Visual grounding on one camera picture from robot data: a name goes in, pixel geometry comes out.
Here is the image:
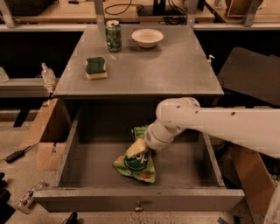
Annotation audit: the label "clear sanitizer bottle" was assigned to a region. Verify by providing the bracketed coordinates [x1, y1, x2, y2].
[41, 63, 56, 85]

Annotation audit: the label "cardboard box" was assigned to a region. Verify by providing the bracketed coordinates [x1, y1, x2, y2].
[229, 146, 276, 224]
[20, 99, 69, 171]

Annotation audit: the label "green rice chip bag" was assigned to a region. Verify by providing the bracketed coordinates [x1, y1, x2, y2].
[113, 125, 156, 183]

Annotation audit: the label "cardboard box left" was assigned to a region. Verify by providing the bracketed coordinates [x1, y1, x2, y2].
[20, 99, 69, 171]

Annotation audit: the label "metal drawer knob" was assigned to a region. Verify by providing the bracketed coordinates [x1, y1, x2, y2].
[135, 201, 144, 213]

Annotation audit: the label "white bowl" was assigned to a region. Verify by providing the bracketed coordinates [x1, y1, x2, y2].
[131, 29, 164, 48]

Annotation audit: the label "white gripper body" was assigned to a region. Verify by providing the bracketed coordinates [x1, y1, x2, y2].
[144, 120, 184, 152]

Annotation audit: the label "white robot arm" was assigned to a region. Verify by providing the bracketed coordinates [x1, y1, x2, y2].
[127, 97, 280, 159]

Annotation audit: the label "black power adapter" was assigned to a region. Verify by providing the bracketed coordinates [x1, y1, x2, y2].
[5, 150, 25, 164]

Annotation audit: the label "cardboard box right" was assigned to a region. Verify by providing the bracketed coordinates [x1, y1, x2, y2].
[229, 146, 276, 224]

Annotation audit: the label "black cables on desk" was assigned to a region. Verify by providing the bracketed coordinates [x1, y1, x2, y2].
[104, 0, 187, 26]

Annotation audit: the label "open grey drawer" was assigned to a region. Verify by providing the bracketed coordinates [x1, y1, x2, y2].
[35, 99, 244, 212]

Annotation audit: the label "green yellow sponge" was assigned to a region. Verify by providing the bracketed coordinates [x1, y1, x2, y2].
[86, 57, 108, 80]

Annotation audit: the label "plastic bottle on floor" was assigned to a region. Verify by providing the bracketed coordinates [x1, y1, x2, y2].
[17, 180, 48, 214]

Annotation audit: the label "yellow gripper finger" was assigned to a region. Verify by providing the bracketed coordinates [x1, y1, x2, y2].
[126, 138, 148, 158]

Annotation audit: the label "dark chair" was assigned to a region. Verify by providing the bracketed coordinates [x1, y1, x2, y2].
[217, 47, 280, 106]

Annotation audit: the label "green soda can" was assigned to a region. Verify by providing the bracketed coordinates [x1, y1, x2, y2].
[105, 20, 122, 53]

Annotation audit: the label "grey cabinet counter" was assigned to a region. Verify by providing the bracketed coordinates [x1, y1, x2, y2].
[54, 24, 223, 100]

